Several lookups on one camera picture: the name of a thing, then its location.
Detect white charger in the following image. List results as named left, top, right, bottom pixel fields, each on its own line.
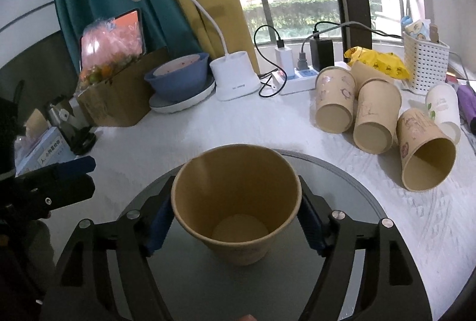
left=274, top=46, right=296, bottom=70

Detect white perforated plastic basket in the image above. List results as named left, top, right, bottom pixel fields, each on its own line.
left=402, top=30, right=450, bottom=96

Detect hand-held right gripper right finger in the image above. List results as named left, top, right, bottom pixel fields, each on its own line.
left=297, top=175, right=434, bottom=321

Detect packets in basket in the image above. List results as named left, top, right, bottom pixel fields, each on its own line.
left=402, top=17, right=441, bottom=44

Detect plain brown paper cup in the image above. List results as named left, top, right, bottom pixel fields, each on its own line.
left=171, top=144, right=302, bottom=267

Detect black charger cable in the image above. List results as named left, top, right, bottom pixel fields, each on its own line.
left=253, top=25, right=288, bottom=99

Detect white printed paper cup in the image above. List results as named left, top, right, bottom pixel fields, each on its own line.
left=425, top=84, right=462, bottom=144

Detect white round plate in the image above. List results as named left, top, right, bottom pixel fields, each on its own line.
left=149, top=74, right=217, bottom=114

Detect blue tissue box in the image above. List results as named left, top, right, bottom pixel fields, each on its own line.
left=15, top=127, right=75, bottom=177

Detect round dark glass mat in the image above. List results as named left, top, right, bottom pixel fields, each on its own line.
left=48, top=152, right=395, bottom=321

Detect white desk lamp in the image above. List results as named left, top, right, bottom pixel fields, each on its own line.
left=123, top=0, right=262, bottom=102

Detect grey power cable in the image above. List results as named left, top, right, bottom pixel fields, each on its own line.
left=300, top=21, right=404, bottom=58

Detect purple umbrella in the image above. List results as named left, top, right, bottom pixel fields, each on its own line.
left=457, top=83, right=476, bottom=136

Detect blue bowl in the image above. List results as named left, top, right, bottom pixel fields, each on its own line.
left=144, top=53, right=211, bottom=102

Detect white power strip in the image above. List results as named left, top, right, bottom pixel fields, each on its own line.
left=270, top=66, right=320, bottom=96

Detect brown printed paper cup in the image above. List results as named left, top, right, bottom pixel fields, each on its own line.
left=350, top=61, right=391, bottom=84
left=315, top=66, right=357, bottom=133
left=353, top=78, right=403, bottom=155
left=396, top=108, right=457, bottom=192

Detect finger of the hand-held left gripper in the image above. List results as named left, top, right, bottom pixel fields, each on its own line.
left=17, top=156, right=96, bottom=183
left=15, top=174, right=96, bottom=221

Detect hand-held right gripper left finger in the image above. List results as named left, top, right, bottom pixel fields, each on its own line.
left=45, top=176, right=176, bottom=321

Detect cardboard box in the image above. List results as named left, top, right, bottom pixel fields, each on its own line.
left=75, top=47, right=172, bottom=128

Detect black power adapter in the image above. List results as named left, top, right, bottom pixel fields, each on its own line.
left=310, top=39, right=334, bottom=72

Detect yellow snack bag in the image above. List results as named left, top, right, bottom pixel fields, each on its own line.
left=344, top=46, right=410, bottom=80

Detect plastic bag of fruit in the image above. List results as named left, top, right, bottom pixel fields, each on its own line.
left=77, top=17, right=144, bottom=91

